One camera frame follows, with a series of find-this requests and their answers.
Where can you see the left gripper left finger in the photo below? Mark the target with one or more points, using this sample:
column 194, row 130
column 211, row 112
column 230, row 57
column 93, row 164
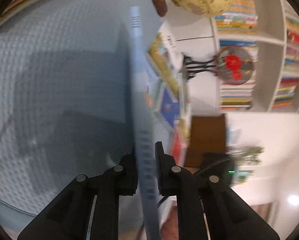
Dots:
column 88, row 207

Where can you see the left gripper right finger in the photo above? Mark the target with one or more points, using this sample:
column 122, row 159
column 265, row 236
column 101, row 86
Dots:
column 207, row 207

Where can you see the light blue Tang poetry book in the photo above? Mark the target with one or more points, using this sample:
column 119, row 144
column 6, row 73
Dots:
column 144, row 145

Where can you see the scattered picture books pile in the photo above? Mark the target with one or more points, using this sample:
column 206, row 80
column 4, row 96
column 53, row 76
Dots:
column 168, row 94

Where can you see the potted green plant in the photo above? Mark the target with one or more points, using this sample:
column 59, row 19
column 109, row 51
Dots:
column 246, row 155

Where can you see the brown wooden cabinet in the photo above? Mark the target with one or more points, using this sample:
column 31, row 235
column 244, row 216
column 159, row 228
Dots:
column 208, row 134

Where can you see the lower shelf book row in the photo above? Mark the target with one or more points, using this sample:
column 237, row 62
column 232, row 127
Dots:
column 238, row 97

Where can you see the black fan stand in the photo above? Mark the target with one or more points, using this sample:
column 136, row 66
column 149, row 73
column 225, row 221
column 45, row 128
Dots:
column 190, row 67

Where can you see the red flower embroidered fan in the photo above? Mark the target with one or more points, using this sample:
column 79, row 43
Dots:
column 234, row 65

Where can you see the light blue quilted mat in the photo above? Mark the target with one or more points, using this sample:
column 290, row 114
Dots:
column 64, row 98

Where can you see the orange yellow book row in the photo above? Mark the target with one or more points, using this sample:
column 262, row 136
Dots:
column 241, row 18

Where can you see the white bookshelf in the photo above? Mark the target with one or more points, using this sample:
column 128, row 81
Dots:
column 277, row 68

